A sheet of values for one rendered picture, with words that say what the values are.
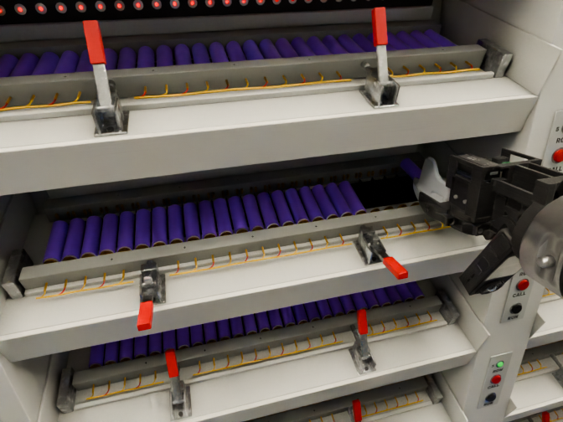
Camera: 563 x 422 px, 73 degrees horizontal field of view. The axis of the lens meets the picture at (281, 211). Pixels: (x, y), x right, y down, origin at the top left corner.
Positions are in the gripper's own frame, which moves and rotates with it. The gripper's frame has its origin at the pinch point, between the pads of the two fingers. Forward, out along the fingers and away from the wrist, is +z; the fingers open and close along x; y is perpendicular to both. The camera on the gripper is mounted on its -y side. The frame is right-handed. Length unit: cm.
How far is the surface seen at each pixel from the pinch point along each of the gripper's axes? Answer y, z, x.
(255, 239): -2.2, -3.5, 25.4
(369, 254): -4.5, -7.6, 12.3
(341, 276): -6.6, -8.1, 16.0
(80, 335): -8.2, -7.5, 46.0
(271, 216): -1.2, 0.4, 22.6
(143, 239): -1.4, -0.1, 38.7
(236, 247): -2.8, -3.5, 27.8
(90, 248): -1.5, -0.2, 44.8
